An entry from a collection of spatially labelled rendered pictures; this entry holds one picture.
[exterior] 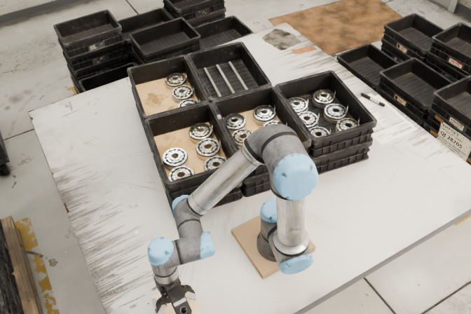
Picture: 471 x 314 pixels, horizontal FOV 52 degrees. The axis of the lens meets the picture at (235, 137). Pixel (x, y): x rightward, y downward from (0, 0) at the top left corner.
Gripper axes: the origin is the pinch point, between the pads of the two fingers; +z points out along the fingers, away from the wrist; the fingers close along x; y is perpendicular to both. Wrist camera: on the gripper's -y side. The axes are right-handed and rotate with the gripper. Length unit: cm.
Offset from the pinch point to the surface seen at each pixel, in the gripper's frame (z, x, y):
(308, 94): -8, -97, 63
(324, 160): -5, -80, 27
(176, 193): -10.8, -18.0, 37.9
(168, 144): -8, -27, 67
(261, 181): -2, -53, 32
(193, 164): -8, -31, 50
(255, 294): 5.3, -26.7, -5.7
